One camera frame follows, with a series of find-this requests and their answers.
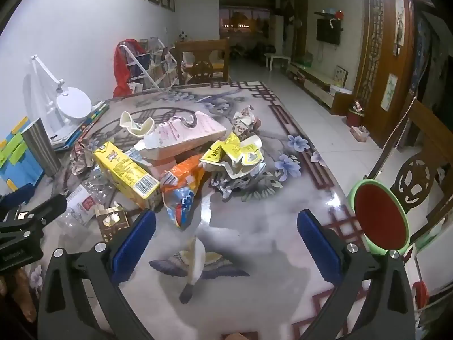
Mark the red cloth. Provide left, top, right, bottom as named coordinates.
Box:
left=112, top=38, right=146, bottom=97

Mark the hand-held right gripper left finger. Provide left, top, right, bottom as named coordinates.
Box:
left=37, top=210, right=157, bottom=340

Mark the tall wall scroll picture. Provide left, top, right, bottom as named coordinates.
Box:
left=394, top=0, right=405, bottom=46

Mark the tissue box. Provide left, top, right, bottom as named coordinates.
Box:
left=350, top=125, right=370, bottom=143

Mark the white desk lamp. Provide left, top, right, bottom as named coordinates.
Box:
left=30, top=55, right=93, bottom=126

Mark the small white table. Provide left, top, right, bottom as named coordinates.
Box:
left=264, top=52, right=291, bottom=71

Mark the red plastic item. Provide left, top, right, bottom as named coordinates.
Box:
left=412, top=280, right=429, bottom=309

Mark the framed picture on cabinet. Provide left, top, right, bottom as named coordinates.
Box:
left=333, top=65, right=349, bottom=87

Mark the white magazine rack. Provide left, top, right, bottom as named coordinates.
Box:
left=118, top=36, right=178, bottom=91

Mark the carved wooden chair with beads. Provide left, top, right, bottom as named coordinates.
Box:
left=364, top=96, right=453, bottom=256

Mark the red figurine pot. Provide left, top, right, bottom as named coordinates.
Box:
left=346, top=100, right=367, bottom=127

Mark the crumpled printed paper wrapper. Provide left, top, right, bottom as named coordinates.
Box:
left=232, top=104, right=260, bottom=137

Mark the short wall scroll picture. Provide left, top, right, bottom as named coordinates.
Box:
left=380, top=73, right=398, bottom=111

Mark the white bead string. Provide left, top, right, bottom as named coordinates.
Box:
left=384, top=96, right=417, bottom=149

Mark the blue toy board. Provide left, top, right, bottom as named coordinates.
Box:
left=0, top=116, right=45, bottom=192

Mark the orange snack bag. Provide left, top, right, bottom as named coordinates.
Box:
left=160, top=154, right=208, bottom=230

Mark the low television cabinet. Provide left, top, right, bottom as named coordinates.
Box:
left=287, top=62, right=354, bottom=114

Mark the torn cream paper cup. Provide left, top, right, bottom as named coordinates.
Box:
left=119, top=111, right=155, bottom=138

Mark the crumpled floral paper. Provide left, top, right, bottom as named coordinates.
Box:
left=69, top=142, right=94, bottom=176

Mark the wooden chair with cushion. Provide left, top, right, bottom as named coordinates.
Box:
left=174, top=39, right=230, bottom=86

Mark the white standing air conditioner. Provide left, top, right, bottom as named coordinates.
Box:
left=271, top=16, right=285, bottom=55

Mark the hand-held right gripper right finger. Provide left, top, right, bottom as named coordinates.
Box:
left=296, top=208, right=417, bottom=340

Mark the stack of books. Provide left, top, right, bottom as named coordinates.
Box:
left=50, top=101, right=110, bottom=149

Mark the small gold box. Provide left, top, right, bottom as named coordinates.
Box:
left=95, top=202, right=132, bottom=243

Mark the yellow carton box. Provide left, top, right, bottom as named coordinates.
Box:
left=93, top=141, right=161, bottom=210

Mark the clear plastic bottle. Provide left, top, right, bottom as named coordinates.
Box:
left=58, top=170, right=114, bottom=234

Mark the person's left hand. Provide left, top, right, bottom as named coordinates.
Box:
left=0, top=267, right=38, bottom=323

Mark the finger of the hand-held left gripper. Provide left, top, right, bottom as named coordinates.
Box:
left=0, top=183, right=34, bottom=215
left=25, top=194, right=69, bottom=226

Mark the yellow crumpled wrapper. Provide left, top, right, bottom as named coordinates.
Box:
left=200, top=132, right=266, bottom=178

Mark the green basin with red inside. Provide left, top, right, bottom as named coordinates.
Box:
left=346, top=179, right=411, bottom=256

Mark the pink carton box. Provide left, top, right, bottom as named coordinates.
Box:
left=136, top=111, right=227, bottom=162

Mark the wall television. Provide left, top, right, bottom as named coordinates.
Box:
left=316, top=18, right=342, bottom=45

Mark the metal cup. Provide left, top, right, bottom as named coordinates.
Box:
left=22, top=118, right=62, bottom=178

